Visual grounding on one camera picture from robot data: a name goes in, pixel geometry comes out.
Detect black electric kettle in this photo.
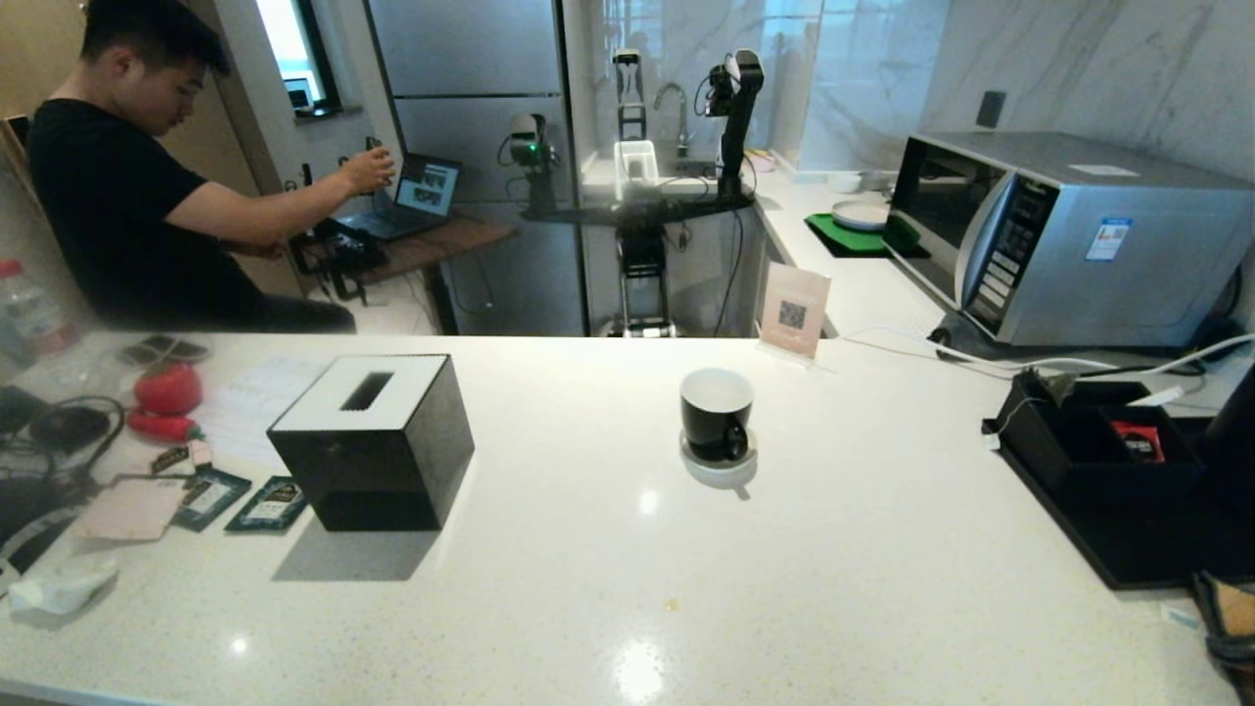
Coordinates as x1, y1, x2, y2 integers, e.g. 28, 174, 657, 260
1201, 368, 1255, 580

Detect black white jointed arm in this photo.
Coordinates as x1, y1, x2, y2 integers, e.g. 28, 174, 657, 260
701, 49, 766, 202

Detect teal tea bag packet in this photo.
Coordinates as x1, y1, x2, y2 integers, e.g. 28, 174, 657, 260
225, 476, 310, 533
172, 468, 253, 533

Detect black mug white inside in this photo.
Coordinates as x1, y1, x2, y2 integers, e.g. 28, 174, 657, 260
679, 369, 755, 464

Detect white round coaster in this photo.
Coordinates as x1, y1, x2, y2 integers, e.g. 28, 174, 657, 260
679, 429, 759, 488

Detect pink QR code sign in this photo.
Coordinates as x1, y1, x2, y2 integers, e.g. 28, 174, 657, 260
756, 263, 831, 369

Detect wooden desk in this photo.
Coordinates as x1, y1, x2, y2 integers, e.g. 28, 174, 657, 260
284, 211, 519, 334

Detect chrome faucet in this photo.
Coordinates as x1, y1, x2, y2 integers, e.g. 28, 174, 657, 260
654, 84, 692, 160

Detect open laptop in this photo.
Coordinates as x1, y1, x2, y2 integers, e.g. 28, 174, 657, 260
368, 155, 462, 243

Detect white plate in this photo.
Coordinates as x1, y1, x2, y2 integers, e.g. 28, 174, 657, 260
830, 201, 891, 234

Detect black tissue box white lid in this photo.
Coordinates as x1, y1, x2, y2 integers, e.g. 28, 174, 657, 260
267, 354, 477, 533

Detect black teleoperation leader arms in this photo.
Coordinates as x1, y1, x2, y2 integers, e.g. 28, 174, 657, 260
289, 221, 390, 300

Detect silver refrigerator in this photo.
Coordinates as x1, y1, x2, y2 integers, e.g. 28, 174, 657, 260
363, 0, 589, 337

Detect printed white paper sheet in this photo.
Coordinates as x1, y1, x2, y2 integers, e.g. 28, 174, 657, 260
196, 358, 329, 472

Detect red strawberry toy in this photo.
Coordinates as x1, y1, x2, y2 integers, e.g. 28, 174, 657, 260
134, 363, 204, 416

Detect dark sectioned dish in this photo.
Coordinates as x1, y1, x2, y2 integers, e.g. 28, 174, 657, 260
118, 333, 212, 369

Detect black organizer box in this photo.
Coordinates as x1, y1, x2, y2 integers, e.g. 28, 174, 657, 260
980, 373, 1205, 501

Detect torn brown packet strip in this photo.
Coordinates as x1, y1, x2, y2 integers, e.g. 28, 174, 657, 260
150, 440, 214, 475

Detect red chili pepper toy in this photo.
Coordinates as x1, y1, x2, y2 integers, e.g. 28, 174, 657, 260
125, 410, 205, 444

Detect silver microwave oven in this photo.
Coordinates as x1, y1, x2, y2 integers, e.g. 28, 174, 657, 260
885, 132, 1255, 350

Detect red sachet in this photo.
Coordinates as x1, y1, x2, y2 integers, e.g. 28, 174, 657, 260
1110, 420, 1165, 464

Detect pink torn packet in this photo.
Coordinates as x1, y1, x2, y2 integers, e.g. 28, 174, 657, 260
80, 478, 187, 542

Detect person in black shirt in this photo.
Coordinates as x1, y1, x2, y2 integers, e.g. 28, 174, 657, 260
25, 0, 398, 334

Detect black serving tray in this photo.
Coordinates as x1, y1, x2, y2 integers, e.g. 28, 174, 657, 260
980, 412, 1255, 589

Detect black round device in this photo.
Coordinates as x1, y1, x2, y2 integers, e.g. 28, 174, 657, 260
27, 404, 111, 454

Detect clear water bottle red cap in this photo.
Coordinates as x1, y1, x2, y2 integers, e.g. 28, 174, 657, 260
0, 260, 79, 359

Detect crumpled white tissue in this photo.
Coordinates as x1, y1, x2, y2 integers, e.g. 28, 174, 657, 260
5, 557, 119, 617

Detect orange cloth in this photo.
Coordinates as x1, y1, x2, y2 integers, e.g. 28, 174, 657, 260
1189, 572, 1255, 702

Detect white power cable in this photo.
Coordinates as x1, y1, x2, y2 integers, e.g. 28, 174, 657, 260
833, 327, 1255, 380

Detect window dark frame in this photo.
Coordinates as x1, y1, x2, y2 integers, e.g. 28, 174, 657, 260
253, 0, 344, 121

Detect black cable with plug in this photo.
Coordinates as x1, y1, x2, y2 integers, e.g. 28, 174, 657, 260
0, 392, 128, 511

